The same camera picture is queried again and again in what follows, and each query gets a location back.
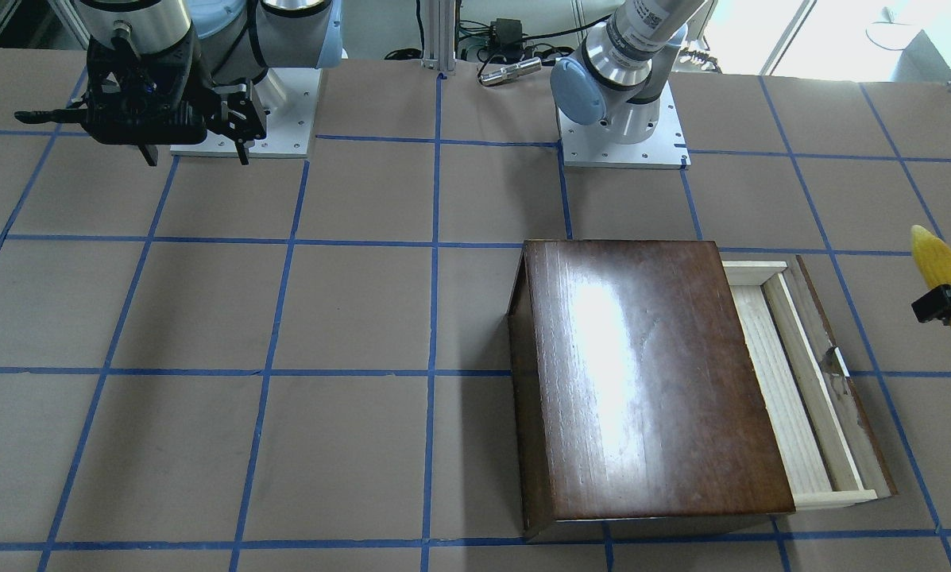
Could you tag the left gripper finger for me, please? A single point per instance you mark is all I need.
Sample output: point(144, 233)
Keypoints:
point(935, 305)

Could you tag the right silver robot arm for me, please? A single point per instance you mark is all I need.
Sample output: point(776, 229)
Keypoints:
point(206, 78)

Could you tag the silver cylinder tool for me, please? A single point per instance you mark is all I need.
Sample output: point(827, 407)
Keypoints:
point(510, 72)

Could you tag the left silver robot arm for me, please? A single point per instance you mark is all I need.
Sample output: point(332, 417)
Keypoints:
point(626, 60)

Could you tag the wooden drawer with white handle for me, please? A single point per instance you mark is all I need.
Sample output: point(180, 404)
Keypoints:
point(830, 453)

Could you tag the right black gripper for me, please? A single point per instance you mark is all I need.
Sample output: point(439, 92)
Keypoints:
point(237, 116)

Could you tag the yellow toy corn cob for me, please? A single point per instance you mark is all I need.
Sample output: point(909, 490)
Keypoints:
point(932, 256)

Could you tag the dark wooden drawer box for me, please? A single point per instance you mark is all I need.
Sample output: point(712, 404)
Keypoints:
point(636, 399)

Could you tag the aluminium frame post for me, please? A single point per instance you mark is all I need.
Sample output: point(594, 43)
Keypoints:
point(438, 35)

